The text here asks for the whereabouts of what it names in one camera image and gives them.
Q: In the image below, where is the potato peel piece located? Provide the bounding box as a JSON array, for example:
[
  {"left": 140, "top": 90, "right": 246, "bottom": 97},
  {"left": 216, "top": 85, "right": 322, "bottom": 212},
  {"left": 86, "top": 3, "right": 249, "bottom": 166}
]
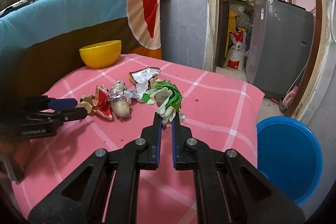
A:
[{"left": 111, "top": 100, "right": 130, "bottom": 118}]

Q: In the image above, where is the pink slipper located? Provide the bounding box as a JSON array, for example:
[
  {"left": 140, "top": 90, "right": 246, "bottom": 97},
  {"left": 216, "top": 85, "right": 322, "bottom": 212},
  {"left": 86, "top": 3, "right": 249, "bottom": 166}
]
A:
[{"left": 278, "top": 86, "right": 298, "bottom": 113}]

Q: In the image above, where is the yellow plastic bowl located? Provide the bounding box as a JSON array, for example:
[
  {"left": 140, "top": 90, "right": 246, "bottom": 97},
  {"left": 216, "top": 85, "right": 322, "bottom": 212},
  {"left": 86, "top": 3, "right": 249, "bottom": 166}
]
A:
[{"left": 79, "top": 40, "right": 122, "bottom": 69}]

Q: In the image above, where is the silver foil wrapper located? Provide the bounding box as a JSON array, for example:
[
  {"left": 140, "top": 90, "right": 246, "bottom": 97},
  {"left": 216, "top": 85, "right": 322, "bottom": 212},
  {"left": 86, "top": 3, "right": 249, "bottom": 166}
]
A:
[{"left": 109, "top": 80, "right": 138, "bottom": 104}]

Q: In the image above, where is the grey washing machine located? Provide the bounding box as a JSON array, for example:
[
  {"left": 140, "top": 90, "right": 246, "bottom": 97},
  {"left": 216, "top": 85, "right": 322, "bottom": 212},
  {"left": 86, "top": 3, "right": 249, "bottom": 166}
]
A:
[{"left": 245, "top": 0, "right": 314, "bottom": 100}]

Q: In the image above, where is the white torn paper wrapper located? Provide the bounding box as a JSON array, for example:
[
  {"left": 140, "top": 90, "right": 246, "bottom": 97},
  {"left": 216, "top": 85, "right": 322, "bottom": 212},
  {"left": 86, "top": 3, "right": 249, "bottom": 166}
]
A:
[{"left": 129, "top": 67, "right": 161, "bottom": 101}]

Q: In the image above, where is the multicolour hanging cloth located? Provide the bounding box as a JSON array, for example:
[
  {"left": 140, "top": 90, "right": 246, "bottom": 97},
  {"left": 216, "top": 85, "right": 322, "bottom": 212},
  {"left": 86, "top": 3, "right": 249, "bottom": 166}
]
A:
[{"left": 1, "top": 0, "right": 161, "bottom": 101}]

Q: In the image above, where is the red white torn carton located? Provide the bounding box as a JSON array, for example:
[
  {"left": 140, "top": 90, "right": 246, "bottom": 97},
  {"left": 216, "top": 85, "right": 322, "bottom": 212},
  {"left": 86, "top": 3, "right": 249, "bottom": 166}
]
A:
[{"left": 93, "top": 85, "right": 113, "bottom": 121}]

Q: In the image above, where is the pink checked tablecloth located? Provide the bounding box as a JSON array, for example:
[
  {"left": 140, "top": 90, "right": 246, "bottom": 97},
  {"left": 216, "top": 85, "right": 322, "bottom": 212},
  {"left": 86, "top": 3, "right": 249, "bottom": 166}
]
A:
[{"left": 12, "top": 54, "right": 264, "bottom": 223}]

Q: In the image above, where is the green white wrapper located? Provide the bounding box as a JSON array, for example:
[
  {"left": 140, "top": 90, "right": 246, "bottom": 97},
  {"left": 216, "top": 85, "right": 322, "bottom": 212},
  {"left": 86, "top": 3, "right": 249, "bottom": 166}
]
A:
[{"left": 141, "top": 79, "right": 186, "bottom": 126}]

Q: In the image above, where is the brown paper scrap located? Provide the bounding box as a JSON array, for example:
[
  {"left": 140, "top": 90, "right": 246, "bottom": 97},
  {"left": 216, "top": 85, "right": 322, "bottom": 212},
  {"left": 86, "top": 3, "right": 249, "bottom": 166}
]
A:
[{"left": 76, "top": 94, "right": 94, "bottom": 114}]

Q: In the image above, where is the blue plastic bin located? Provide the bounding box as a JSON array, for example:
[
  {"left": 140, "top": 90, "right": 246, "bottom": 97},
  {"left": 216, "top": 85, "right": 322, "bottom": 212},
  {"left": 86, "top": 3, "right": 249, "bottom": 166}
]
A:
[{"left": 257, "top": 116, "right": 323, "bottom": 205}]

